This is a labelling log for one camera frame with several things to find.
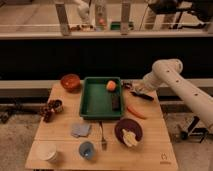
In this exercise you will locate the orange carrot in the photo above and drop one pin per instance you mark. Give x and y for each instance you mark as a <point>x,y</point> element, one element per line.
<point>135,113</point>

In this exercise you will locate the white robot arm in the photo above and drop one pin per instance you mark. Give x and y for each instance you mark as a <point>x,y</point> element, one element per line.
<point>168,71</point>

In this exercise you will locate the small metal cup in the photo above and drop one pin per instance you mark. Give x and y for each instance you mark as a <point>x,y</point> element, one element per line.
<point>57,106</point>

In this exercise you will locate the blue small cup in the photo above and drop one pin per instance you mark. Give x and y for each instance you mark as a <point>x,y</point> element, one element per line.
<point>87,150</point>

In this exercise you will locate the white paper cup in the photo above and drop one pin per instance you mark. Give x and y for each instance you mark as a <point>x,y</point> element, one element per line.
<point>47,152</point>

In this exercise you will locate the peach fruit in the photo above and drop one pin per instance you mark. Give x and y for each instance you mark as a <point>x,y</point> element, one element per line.
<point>111,86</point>

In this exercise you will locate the green plastic tray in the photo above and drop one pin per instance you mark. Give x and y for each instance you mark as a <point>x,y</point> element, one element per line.
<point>97,103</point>

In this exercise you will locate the dark small object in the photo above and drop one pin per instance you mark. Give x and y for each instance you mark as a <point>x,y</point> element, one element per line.
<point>127,84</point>

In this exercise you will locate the orange bowl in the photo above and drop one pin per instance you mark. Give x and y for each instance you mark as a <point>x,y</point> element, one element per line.
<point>70,82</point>

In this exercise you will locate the dark red plate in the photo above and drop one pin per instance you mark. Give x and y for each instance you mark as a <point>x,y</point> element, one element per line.
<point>129,125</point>

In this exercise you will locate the blue folded cloth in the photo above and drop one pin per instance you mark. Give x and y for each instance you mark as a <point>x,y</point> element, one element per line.
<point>80,129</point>

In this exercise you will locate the yellow banana toy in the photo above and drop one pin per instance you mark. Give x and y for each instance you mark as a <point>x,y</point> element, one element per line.
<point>129,138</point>

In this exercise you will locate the metal fork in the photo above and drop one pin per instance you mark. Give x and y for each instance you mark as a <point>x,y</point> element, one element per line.
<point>103,140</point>

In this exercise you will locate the green background box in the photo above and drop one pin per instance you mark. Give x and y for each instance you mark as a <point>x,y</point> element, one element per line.
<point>115,25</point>

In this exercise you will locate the brown grape bunch toy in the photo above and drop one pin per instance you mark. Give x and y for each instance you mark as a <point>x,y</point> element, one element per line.
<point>47,112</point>

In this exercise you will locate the black wheeled stand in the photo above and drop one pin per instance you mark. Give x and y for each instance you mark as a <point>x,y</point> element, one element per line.
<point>194,131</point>

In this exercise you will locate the black handled knife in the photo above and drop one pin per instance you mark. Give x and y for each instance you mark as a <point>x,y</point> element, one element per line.
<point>144,96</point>

